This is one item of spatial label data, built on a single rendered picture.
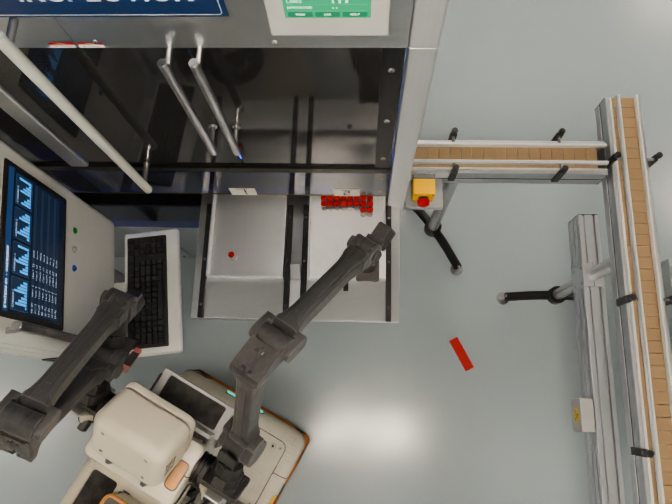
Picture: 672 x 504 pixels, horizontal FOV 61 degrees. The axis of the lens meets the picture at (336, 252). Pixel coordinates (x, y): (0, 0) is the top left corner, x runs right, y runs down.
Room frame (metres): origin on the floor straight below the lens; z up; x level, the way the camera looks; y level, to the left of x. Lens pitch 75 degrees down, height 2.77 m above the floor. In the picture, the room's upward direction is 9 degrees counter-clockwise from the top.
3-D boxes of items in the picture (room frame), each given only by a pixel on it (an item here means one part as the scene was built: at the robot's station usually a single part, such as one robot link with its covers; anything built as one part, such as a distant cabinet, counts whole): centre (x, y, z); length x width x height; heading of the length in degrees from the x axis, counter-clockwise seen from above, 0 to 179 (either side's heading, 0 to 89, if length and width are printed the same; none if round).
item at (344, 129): (0.69, 0.01, 1.50); 0.43 x 0.01 x 0.59; 80
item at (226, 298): (0.54, 0.13, 0.87); 0.70 x 0.48 x 0.02; 80
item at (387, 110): (0.65, -0.17, 1.40); 0.04 x 0.01 x 0.80; 80
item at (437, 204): (0.68, -0.34, 0.87); 0.14 x 0.13 x 0.02; 170
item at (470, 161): (0.73, -0.62, 0.92); 0.69 x 0.16 x 0.16; 80
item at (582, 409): (-0.17, -0.82, 0.50); 0.12 x 0.05 x 0.09; 170
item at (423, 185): (0.65, -0.32, 0.99); 0.08 x 0.07 x 0.07; 170
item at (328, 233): (0.57, -0.05, 0.90); 0.34 x 0.26 x 0.04; 171
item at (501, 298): (0.34, -0.98, 0.07); 0.50 x 0.08 x 0.14; 80
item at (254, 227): (0.64, 0.29, 0.90); 0.34 x 0.26 x 0.04; 170
